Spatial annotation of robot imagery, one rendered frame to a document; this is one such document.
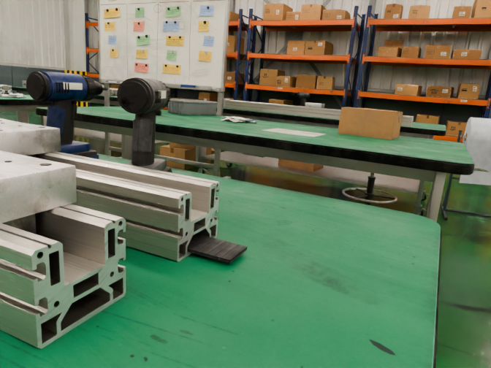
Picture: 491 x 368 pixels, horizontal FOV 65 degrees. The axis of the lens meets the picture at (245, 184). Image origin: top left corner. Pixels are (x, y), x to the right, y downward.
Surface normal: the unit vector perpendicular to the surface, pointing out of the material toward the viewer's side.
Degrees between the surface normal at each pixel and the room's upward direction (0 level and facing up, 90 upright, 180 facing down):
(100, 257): 90
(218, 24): 90
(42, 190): 90
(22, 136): 90
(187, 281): 0
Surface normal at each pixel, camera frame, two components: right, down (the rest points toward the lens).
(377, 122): -0.52, 0.15
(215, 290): 0.07, -0.97
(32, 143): 0.90, 0.17
